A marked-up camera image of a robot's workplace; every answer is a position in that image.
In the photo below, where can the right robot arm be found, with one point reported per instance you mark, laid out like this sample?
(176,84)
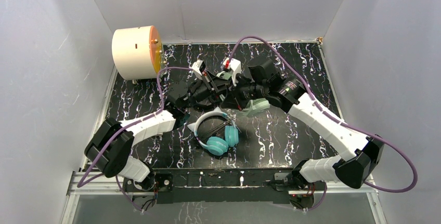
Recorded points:
(357,153)

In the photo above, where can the teal cat-ear headphones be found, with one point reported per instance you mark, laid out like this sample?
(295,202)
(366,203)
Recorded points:
(222,137)

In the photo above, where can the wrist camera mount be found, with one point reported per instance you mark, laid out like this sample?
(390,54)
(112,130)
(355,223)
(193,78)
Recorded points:
(233,67)
(199,69)

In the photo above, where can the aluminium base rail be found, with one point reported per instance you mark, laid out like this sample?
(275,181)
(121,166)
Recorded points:
(175,185)

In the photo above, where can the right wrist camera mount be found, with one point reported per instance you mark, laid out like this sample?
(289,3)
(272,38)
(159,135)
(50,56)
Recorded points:
(233,67)

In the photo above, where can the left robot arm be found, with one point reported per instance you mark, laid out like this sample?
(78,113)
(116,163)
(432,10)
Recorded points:
(110,147)

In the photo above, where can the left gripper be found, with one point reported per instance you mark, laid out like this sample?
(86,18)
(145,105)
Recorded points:
(209,86)

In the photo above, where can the cream cylindrical drum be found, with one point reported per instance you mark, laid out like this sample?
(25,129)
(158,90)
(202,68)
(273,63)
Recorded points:
(137,52)

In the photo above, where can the green headphones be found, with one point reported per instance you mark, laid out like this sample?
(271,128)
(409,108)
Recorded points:
(254,107)

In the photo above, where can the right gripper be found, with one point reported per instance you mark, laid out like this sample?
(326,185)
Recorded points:
(233,100)

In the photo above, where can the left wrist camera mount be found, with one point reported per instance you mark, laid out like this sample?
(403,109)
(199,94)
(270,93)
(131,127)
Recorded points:
(199,69)

